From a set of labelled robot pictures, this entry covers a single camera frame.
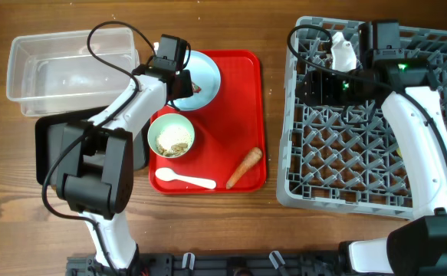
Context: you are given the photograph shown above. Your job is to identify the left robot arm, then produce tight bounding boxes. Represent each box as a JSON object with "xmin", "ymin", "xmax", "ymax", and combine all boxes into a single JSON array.
[{"xmin": 48, "ymin": 65, "xmax": 194, "ymax": 274}]

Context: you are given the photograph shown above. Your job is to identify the red snack wrapper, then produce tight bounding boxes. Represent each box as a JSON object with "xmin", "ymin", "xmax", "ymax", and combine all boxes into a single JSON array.
[{"xmin": 192, "ymin": 82, "xmax": 202, "ymax": 94}]

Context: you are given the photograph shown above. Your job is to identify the green bowl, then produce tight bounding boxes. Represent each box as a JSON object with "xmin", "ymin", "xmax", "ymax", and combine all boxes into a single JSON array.
[{"xmin": 147, "ymin": 113, "xmax": 196, "ymax": 159}]

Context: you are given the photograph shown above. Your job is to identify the grey dishwasher rack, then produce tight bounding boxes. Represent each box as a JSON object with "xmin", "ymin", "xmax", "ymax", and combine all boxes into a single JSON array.
[{"xmin": 277, "ymin": 26, "xmax": 447, "ymax": 219}]

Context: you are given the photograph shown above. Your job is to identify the orange carrot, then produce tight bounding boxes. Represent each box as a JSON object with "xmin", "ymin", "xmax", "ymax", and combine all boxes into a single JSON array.
[{"xmin": 225, "ymin": 147, "xmax": 263, "ymax": 189}]

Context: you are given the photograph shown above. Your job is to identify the light blue plate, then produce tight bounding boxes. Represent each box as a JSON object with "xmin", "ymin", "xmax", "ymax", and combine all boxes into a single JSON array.
[{"xmin": 167, "ymin": 50, "xmax": 221, "ymax": 111}]

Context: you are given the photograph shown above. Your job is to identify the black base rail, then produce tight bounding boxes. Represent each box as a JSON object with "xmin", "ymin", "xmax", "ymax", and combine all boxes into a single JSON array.
[{"xmin": 65, "ymin": 248, "xmax": 347, "ymax": 276}]

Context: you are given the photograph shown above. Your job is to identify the white plastic spoon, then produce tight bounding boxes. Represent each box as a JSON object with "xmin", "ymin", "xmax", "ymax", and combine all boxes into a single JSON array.
[{"xmin": 155, "ymin": 167, "xmax": 217, "ymax": 189}]

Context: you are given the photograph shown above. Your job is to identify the clear plastic bin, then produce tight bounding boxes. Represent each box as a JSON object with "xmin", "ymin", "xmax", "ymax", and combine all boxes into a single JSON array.
[{"xmin": 6, "ymin": 30, "xmax": 129, "ymax": 117}]

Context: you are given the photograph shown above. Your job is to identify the red plastic tray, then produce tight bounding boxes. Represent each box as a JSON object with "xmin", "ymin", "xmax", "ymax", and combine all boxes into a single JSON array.
[{"xmin": 149, "ymin": 50, "xmax": 265, "ymax": 195}]

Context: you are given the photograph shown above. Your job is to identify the black tray bin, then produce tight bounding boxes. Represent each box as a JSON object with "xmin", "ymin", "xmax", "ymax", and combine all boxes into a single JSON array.
[{"xmin": 35, "ymin": 106, "xmax": 150, "ymax": 185}]

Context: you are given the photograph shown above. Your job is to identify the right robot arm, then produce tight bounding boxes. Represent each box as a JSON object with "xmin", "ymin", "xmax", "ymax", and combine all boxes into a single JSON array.
[{"xmin": 295, "ymin": 59, "xmax": 447, "ymax": 275}]

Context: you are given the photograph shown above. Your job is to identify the rice and food scraps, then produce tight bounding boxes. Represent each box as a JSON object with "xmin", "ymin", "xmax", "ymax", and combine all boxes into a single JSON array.
[{"xmin": 156, "ymin": 125, "xmax": 193, "ymax": 157}]

